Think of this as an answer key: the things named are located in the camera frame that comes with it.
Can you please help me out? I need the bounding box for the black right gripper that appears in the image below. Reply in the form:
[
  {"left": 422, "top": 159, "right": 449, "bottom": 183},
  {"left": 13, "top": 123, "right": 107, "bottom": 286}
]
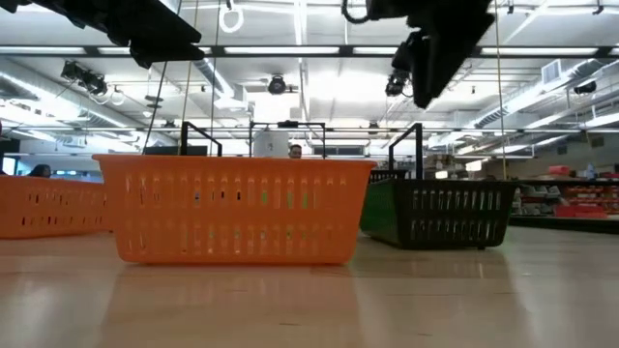
[{"left": 367, "top": 0, "right": 495, "bottom": 110}]

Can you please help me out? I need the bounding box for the round black ceiling fixture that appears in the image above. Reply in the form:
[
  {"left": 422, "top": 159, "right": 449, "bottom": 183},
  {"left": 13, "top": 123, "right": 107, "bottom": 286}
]
[{"left": 267, "top": 74, "right": 288, "bottom": 96}]

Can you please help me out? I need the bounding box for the wooden shelf with black frame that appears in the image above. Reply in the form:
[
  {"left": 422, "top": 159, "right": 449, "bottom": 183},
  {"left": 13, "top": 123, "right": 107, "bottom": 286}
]
[{"left": 179, "top": 121, "right": 425, "bottom": 181}]

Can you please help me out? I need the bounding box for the overhead light bar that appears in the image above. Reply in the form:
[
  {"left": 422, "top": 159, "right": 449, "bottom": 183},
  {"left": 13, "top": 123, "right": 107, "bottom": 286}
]
[{"left": 0, "top": 44, "right": 619, "bottom": 60}]

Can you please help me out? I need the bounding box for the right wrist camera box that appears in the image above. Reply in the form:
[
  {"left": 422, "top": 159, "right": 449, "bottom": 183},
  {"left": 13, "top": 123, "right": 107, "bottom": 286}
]
[{"left": 390, "top": 29, "right": 417, "bottom": 72}]

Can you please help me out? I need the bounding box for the black stand frame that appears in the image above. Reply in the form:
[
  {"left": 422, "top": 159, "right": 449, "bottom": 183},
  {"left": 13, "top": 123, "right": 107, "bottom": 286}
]
[{"left": 249, "top": 120, "right": 328, "bottom": 159}]

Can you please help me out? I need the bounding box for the hanging black ceiling camera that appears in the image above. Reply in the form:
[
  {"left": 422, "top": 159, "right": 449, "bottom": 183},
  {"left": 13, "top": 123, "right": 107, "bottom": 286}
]
[{"left": 385, "top": 68, "right": 412, "bottom": 98}]

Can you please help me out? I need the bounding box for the black aluminium table frame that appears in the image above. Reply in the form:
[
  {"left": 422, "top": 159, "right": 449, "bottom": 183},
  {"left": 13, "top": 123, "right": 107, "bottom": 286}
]
[{"left": 510, "top": 216, "right": 619, "bottom": 237}]

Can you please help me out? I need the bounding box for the storage rack with red bins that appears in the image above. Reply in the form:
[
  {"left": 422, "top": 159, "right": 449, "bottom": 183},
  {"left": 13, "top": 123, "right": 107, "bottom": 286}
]
[{"left": 507, "top": 163, "right": 619, "bottom": 221}]

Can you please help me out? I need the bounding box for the green plastic basket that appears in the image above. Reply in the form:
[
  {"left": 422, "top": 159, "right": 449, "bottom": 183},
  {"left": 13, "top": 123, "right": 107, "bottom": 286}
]
[{"left": 360, "top": 181, "right": 403, "bottom": 249}]

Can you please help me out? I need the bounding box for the black looped gripper cable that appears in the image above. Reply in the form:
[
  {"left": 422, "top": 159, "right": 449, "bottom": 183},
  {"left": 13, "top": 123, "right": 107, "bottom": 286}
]
[{"left": 340, "top": 0, "right": 369, "bottom": 25}]

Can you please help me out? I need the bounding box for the white cable ring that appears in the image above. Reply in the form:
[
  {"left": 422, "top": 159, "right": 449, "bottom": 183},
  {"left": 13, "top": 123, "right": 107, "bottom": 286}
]
[{"left": 218, "top": 2, "right": 246, "bottom": 34}]

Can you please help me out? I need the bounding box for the black monitor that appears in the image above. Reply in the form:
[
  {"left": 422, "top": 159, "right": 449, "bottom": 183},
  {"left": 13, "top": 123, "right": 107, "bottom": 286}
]
[{"left": 143, "top": 145, "right": 209, "bottom": 157}]

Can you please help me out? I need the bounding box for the orange plastic basket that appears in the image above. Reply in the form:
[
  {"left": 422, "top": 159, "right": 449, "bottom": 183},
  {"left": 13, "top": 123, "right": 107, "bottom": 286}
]
[
  {"left": 92, "top": 153, "right": 377, "bottom": 266},
  {"left": 0, "top": 174, "right": 111, "bottom": 241}
]

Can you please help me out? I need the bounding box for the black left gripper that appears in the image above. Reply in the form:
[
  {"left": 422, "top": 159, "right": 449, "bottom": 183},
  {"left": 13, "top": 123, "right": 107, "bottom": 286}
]
[{"left": 28, "top": 0, "right": 205, "bottom": 70}]

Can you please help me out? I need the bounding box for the white cylinder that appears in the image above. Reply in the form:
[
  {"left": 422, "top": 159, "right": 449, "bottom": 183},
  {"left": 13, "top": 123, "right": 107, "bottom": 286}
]
[{"left": 252, "top": 130, "right": 290, "bottom": 157}]

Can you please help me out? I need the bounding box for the black ceiling device cluster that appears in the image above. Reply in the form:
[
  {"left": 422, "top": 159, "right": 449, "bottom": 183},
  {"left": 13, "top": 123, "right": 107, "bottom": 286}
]
[{"left": 60, "top": 60, "right": 108, "bottom": 97}]

